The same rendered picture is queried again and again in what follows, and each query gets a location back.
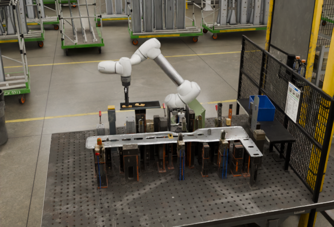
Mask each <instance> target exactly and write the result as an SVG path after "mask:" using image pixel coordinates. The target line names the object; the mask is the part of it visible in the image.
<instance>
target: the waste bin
mask: <svg viewBox="0 0 334 227"><path fill-rule="evenodd" d="M4 101H5V100H4V91H3V90H2V89H0V145H2V144H4V143H5V142H6V141H7V138H8V137H7V130H6V124H5V115H4V111H5V102H4Z"/></svg>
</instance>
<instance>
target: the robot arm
mask: <svg viewBox="0 0 334 227"><path fill-rule="evenodd" d="M160 47H161V44H160V42H159V41H158V40H157V39H156V38H153V39H150V40H148V41H146V42H145V43H144V44H143V45H141V47H140V48H139V49H138V50H137V51H136V52H135V53H134V54H133V55H132V57H131V59H129V58H127V57H122V58H121V59H120V60H119V61H116V62H114V61H103V62H100V63H99V64H98V71H99V72H101V73H103V74H120V75H121V81H122V86H124V93H125V99H124V100H125V107H129V95H128V91H129V87H128V86H130V81H131V70H132V68H131V66H132V65H137V64H139V63H141V62H142V61H144V60H145V59H147V58H150V59H152V60H154V61H155V62H156V63H157V65H158V66H159V67H160V68H161V69H162V70H163V71H164V73H165V74H166V75H167V76H168V77H169V78H170V79H171V81H172V82H173V83H174V84H175V85H176V86H177V91H178V93H177V94H169V95H168V96H167V97H166V98H165V104H166V106H168V105H169V106H170V109H171V107H185V105H186V104H189V103H190V102H192V101H193V100H194V99H195V98H196V97H197V96H198V95H199V93H200V91H201V89H200V87H199V85H198V84H197V83H196V82H189V81H188V80H184V79H183V78H182V77H181V76H180V75H179V73H178V72H177V71H176V70H175V69H174V68H173V67H172V65H171V64H170V63H169V62H168V61H167V60H166V58H165V57H164V56H163V55H162V54H161V51H160ZM184 110H185V109H184Z"/></svg>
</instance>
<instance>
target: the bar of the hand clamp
mask: <svg viewBox="0 0 334 227"><path fill-rule="evenodd" d="M219 117H220V119H221V120H220V121H222V102H218V106H217V118H218V121H219Z"/></svg>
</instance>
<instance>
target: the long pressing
mask: <svg viewBox="0 0 334 227"><path fill-rule="evenodd" d="M208 129H211V134H210V135H209V134H207V133H208ZM222 130H225V132H226V135H225V138H226V139H227V141H232V140H240V139H243V138H249V136H248V134H247V133H246V131H245V130H244V129H243V127H241V126H231V127H216V128H201V129H197V130H195V131H194V132H191V133H182V134H183V135H184V137H183V140H184V142H203V143H205V142H218V141H220V135H221V131H222ZM168 134H172V135H173V136H178V133H174V132H171V131H166V132H151V133H136V134H121V135H107V136H92V137H88V138H87V139H86V145H85V147H86V148H87V149H94V148H95V144H97V138H101V139H102V141H106V139H107V138H109V141H108V142H107V141H106V142H102V143H104V148H113V147H122V146H123V145H127V144H138V146H141V145H155V144H169V143H177V140H178V137H173V139H169V138H157V137H165V136H168ZM198 134H203V135H200V136H199V135H198ZM188 135H194V136H188ZM150 137H155V138H154V139H146V138H150ZM136 138H143V139H142V140H134V139H136ZM123 139H131V140H128V141H123ZM110 140H118V141H114V142H110Z"/></svg>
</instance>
